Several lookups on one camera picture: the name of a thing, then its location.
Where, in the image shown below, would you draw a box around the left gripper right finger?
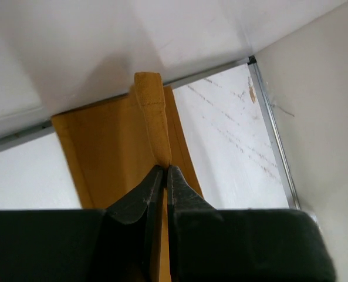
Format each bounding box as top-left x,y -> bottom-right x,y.
167,166 -> 224,281

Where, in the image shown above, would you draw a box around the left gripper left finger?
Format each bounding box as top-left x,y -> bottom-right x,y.
102,166 -> 164,281

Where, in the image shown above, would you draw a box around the brown trousers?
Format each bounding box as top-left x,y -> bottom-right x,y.
52,72 -> 202,281

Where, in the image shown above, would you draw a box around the aluminium side rail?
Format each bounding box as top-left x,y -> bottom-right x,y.
248,56 -> 301,210

